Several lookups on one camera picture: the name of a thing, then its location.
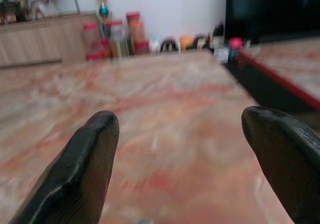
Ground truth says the short red-lidded jar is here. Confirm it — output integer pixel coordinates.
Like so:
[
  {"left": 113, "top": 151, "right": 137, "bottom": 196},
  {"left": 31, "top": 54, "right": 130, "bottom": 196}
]
[{"left": 133, "top": 41, "right": 150, "bottom": 55}]

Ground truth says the orange round container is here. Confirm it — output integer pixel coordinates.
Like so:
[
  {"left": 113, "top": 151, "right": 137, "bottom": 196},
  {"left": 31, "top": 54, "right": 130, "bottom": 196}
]
[{"left": 179, "top": 35, "right": 194, "bottom": 51}]

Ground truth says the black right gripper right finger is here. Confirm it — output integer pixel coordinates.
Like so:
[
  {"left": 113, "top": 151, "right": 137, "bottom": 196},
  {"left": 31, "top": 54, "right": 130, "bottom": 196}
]
[{"left": 241, "top": 106, "right": 320, "bottom": 224}]

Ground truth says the red-lidded clear plastic jar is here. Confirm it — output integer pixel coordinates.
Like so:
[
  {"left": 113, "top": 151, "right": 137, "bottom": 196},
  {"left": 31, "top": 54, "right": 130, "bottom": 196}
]
[
  {"left": 82, "top": 22, "right": 101, "bottom": 59},
  {"left": 109, "top": 20, "right": 126, "bottom": 58}
]

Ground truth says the wooden sideboard cabinet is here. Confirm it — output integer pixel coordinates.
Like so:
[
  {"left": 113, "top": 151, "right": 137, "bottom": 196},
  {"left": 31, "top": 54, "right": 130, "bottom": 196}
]
[{"left": 0, "top": 13, "right": 101, "bottom": 68}]

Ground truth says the dark potted decoration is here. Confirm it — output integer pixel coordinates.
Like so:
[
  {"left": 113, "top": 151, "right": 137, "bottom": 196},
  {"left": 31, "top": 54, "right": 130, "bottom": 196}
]
[{"left": 0, "top": 0, "right": 21, "bottom": 25}]

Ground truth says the dark arched small container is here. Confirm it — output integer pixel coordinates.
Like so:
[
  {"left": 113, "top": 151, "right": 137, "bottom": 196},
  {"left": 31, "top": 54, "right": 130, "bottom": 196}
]
[
  {"left": 193, "top": 34, "right": 209, "bottom": 50},
  {"left": 160, "top": 36, "right": 179, "bottom": 53}
]

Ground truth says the white cloth figure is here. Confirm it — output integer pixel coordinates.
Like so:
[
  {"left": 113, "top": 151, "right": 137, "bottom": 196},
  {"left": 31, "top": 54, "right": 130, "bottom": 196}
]
[{"left": 27, "top": 0, "right": 61, "bottom": 19}]

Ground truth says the red-edged marble side table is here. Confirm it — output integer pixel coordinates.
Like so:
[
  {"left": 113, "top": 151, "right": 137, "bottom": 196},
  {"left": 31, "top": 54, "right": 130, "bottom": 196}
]
[{"left": 224, "top": 37, "right": 320, "bottom": 112}]

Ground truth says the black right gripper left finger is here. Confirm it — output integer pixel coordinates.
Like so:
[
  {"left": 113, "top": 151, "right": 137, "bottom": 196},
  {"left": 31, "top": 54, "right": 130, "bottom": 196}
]
[{"left": 10, "top": 110, "right": 120, "bottom": 224}]

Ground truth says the pink round ornament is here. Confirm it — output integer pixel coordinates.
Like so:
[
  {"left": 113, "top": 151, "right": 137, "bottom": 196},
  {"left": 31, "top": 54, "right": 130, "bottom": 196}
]
[{"left": 229, "top": 37, "right": 244, "bottom": 50}]

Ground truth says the low red-lidded container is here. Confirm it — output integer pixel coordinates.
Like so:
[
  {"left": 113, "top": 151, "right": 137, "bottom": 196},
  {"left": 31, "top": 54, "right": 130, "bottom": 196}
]
[{"left": 86, "top": 52, "right": 107, "bottom": 61}]

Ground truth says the black television screen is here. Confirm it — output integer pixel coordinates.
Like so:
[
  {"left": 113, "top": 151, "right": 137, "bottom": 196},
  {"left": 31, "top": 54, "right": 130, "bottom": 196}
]
[{"left": 224, "top": 0, "right": 320, "bottom": 44}]

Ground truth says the small white box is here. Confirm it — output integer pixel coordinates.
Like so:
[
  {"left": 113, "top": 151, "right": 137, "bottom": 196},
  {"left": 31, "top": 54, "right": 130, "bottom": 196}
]
[{"left": 213, "top": 46, "right": 230, "bottom": 63}]

